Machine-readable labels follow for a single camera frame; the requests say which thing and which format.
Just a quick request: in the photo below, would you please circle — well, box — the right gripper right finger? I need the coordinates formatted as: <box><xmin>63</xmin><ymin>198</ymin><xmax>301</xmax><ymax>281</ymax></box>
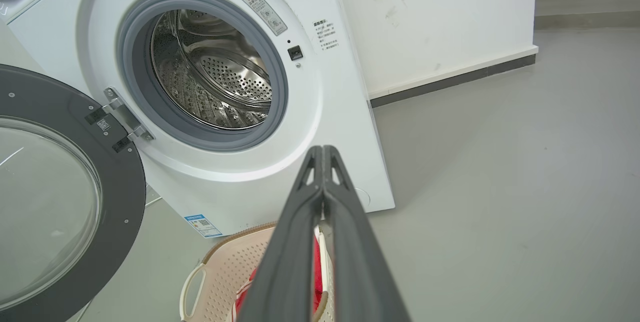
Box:
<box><xmin>323</xmin><ymin>145</ymin><xmax>412</xmax><ymax>322</ymax></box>

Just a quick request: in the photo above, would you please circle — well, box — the white text notice sticker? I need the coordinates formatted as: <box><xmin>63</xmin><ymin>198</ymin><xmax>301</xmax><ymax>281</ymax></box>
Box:
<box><xmin>312</xmin><ymin>19</ymin><xmax>340</xmax><ymax>53</ymax></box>

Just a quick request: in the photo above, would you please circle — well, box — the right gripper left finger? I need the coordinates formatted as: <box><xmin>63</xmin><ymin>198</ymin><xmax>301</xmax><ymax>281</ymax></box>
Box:
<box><xmin>237</xmin><ymin>145</ymin><xmax>325</xmax><ymax>322</ymax></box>

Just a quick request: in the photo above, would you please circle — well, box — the red garment with white trim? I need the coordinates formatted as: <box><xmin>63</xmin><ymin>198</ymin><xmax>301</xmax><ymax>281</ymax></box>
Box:
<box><xmin>234</xmin><ymin>236</ymin><xmax>324</xmax><ymax>316</ymax></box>

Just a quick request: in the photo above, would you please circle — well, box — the beige perforated laundry basket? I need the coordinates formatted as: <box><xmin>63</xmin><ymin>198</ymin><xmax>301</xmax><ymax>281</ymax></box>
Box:
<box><xmin>179</xmin><ymin>221</ymin><xmax>337</xmax><ymax>322</ymax></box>

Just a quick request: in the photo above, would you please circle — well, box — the white front-load washing machine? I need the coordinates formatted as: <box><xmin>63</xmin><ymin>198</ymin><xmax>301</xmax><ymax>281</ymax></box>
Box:
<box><xmin>0</xmin><ymin>0</ymin><xmax>396</xmax><ymax>238</ymax></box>

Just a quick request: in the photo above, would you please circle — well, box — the grey caution sticker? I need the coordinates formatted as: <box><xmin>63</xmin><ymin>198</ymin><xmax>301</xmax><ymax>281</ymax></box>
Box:
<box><xmin>240</xmin><ymin>0</ymin><xmax>289</xmax><ymax>37</ymax></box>

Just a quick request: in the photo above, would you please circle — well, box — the round white filter cover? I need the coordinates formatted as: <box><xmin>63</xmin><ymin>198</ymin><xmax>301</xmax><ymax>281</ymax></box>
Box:
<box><xmin>354</xmin><ymin>187</ymin><xmax>372</xmax><ymax>210</ymax></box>

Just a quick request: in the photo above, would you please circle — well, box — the blue energy label sticker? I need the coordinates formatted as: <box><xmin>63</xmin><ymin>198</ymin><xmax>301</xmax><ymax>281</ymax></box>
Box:
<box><xmin>183</xmin><ymin>214</ymin><xmax>224</xmax><ymax>239</ymax></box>

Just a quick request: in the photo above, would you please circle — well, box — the round black glass washer door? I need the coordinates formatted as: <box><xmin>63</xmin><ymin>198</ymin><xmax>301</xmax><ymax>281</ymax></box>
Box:
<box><xmin>0</xmin><ymin>64</ymin><xmax>156</xmax><ymax>322</ymax></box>

